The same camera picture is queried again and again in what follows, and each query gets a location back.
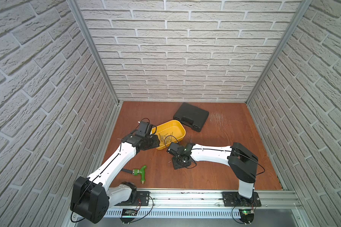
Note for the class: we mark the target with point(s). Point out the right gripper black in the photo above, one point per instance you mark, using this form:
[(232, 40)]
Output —
[(175, 164)]

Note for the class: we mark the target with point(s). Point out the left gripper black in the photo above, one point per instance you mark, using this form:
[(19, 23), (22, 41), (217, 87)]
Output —
[(152, 141)]

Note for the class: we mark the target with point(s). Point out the yellow plastic storage box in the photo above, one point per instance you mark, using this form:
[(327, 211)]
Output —
[(171, 131)]

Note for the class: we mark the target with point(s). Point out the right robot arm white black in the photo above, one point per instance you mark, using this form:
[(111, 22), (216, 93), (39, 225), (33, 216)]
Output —
[(243, 162)]

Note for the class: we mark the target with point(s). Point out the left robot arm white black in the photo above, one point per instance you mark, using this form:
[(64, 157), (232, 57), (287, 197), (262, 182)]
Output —
[(92, 195)]

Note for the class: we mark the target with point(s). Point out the black plastic tool case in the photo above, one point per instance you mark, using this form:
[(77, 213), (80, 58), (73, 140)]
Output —
[(191, 116)]

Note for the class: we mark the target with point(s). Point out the aluminium front rail frame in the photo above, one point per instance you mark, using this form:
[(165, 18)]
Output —
[(278, 208)]

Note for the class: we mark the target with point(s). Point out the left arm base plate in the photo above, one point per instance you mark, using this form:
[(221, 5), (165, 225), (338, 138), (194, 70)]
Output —
[(138, 198)]

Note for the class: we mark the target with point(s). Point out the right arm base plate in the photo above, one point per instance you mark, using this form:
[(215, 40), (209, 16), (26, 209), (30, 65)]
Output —
[(234, 199)]

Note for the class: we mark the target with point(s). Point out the left controller board with cable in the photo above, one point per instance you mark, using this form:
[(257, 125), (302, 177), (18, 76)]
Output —
[(128, 215)]

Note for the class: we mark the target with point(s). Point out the controller board with cable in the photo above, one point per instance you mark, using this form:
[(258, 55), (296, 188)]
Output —
[(128, 215), (246, 216)]

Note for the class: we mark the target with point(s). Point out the right controller board with cable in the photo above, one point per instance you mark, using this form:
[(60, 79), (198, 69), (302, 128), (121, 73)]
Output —
[(246, 216)]

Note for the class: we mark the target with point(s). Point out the left aluminium corner post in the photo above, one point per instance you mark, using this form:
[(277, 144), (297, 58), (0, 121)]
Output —
[(92, 47)]

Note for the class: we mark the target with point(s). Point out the aluminium corner post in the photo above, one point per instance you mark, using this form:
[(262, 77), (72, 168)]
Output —
[(300, 12), (92, 47)]

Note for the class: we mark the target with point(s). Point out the right aluminium corner post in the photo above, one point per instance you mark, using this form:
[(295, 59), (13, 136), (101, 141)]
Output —
[(300, 12)]

